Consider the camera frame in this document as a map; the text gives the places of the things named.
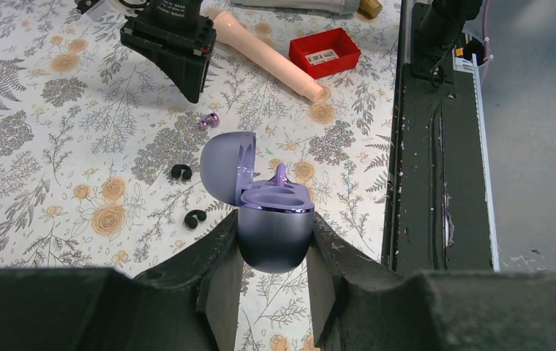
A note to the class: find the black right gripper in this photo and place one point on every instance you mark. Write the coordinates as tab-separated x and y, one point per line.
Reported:
176	35

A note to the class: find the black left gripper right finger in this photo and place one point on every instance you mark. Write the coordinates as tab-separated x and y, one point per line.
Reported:
359	304

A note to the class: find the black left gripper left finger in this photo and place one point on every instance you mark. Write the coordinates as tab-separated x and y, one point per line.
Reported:
188	302

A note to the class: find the purple earbud one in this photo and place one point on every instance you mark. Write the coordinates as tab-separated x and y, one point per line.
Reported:
210	120

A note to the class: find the lavender earbud charging case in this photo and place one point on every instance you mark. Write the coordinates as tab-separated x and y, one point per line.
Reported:
274	224

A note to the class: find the purple earbud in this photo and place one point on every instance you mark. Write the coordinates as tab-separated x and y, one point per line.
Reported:
280	179

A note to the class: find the pink cylindrical tube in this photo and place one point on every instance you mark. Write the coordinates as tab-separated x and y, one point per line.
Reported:
231	32

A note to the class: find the black clip earbud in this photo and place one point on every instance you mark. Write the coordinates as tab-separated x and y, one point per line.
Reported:
181	172
194	217

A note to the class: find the red plastic bin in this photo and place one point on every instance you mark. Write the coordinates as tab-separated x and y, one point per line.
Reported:
325	53

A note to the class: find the grey microphone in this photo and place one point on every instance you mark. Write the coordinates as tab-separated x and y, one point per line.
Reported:
338	7

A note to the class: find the gold microphone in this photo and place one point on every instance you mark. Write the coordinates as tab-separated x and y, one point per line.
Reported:
370	8

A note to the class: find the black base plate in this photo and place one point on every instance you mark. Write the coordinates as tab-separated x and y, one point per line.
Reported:
436	212

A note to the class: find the white slotted cable duct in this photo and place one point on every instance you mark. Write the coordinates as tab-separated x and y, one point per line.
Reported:
486	166

